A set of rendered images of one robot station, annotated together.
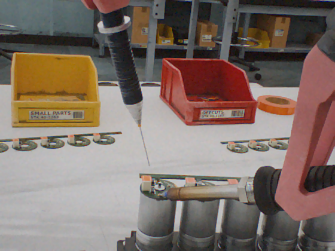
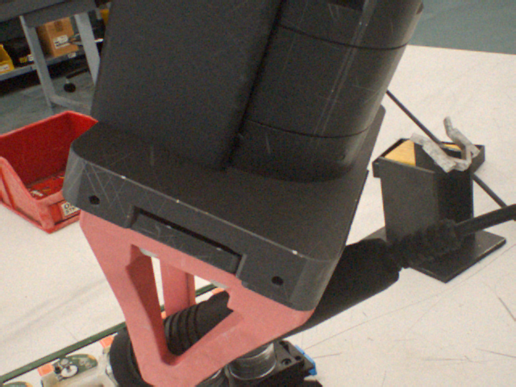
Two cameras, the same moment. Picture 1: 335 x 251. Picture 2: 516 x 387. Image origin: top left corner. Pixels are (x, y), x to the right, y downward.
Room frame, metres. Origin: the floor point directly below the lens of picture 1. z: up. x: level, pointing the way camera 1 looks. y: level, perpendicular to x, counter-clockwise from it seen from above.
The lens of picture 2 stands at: (0.00, -0.05, 1.00)
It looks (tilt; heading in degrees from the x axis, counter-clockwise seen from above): 25 degrees down; 343
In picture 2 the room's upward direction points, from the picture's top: 11 degrees counter-clockwise
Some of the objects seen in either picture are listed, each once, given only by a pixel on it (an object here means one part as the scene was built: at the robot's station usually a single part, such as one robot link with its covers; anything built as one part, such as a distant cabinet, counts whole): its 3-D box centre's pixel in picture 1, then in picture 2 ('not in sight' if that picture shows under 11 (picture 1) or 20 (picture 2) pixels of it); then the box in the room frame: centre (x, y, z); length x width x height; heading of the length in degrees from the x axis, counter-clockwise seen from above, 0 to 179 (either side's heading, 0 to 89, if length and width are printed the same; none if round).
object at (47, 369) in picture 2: (191, 184); (50, 374); (0.27, -0.02, 0.82); 0.01 x 0.01 x 0.01; 8
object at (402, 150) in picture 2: not in sight; (427, 160); (0.45, -0.33, 0.76); 0.07 x 0.05 x 0.02; 33
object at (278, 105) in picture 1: (277, 104); not in sight; (0.67, -0.16, 0.76); 0.06 x 0.06 x 0.01
